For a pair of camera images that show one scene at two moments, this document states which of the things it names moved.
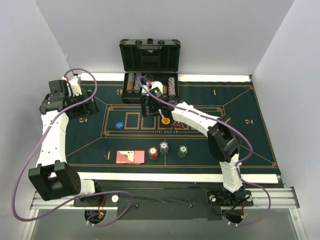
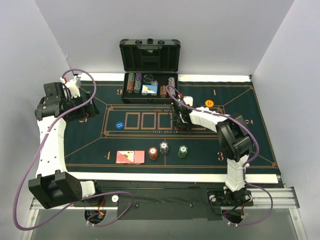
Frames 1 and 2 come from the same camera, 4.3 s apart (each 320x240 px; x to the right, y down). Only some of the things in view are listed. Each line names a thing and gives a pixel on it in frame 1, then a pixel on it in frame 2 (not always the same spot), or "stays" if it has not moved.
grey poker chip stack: [164, 147] stays
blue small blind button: [119, 125] stays
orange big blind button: [165, 121] to [209, 103]
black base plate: [174, 200] stays
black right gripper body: [146, 107] to [182, 120]
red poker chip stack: [153, 153] stays
